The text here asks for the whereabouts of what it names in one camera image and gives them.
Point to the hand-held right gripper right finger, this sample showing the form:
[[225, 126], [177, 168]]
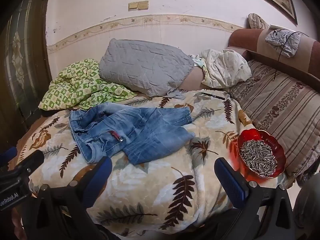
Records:
[[230, 180]]

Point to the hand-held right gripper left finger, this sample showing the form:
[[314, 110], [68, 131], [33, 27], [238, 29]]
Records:
[[101, 175]]

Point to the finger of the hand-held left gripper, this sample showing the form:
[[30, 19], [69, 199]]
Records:
[[31, 158], [8, 153]]

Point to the blue denim pants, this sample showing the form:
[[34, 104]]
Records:
[[150, 130]]

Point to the pile of sunflower seeds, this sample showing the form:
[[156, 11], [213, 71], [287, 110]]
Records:
[[258, 157]]

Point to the red glass bowl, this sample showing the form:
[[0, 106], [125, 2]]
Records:
[[252, 135]]

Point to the leaf print blanket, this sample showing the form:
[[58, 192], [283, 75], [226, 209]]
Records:
[[155, 187]]

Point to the black pen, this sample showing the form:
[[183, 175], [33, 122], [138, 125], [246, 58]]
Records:
[[213, 95]]

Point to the striped floral cushion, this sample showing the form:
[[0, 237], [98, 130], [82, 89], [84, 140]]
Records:
[[280, 110]]

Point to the green checkered quilt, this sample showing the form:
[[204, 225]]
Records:
[[82, 85]]

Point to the ornate wooden door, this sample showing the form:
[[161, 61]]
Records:
[[22, 55]]

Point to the beige pillow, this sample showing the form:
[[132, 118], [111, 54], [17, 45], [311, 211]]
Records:
[[195, 80]]

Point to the white patterned cloth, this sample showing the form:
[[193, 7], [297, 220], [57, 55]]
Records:
[[225, 67]]

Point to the grey quilted pillow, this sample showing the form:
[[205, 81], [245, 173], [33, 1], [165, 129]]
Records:
[[145, 65]]

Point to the brown upholstered headboard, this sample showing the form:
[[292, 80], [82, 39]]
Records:
[[246, 38]]

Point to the grey crumpled cloth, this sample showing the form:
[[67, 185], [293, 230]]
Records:
[[285, 42]]

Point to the small striped pillow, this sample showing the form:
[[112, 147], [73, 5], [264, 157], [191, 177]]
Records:
[[257, 21]]

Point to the beige wall switch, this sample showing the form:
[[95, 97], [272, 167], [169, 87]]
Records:
[[133, 6], [143, 5]]

